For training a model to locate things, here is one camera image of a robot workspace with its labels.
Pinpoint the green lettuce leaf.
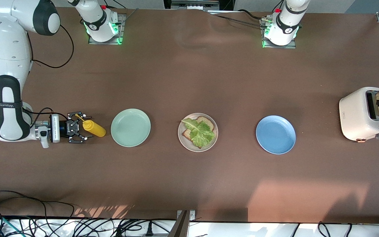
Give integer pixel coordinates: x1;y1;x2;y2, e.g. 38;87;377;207
181;118;215;148

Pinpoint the grey power strip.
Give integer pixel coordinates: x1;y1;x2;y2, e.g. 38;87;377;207
163;0;221;11

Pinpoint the cream white toaster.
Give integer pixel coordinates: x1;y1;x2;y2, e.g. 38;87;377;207
339;87;379;143

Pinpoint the beige plate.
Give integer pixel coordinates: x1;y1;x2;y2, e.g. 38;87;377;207
177;113;218;152

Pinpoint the blue plate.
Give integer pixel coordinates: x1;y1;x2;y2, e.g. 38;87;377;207
256;115;296;155

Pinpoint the grey aluminium profile post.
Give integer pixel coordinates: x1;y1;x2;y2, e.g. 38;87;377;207
168;211;189;237

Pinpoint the mint green plate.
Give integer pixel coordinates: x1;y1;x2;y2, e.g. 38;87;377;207
111;108;151;147

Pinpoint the silver corner bracket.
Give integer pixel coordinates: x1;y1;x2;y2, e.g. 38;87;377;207
176;210;196;220

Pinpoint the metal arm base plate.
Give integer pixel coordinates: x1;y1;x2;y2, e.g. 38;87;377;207
261;18;297;49
88;13;126;45

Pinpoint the yellow mustard squeeze bottle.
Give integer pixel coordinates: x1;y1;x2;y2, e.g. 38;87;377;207
75;114;106;138

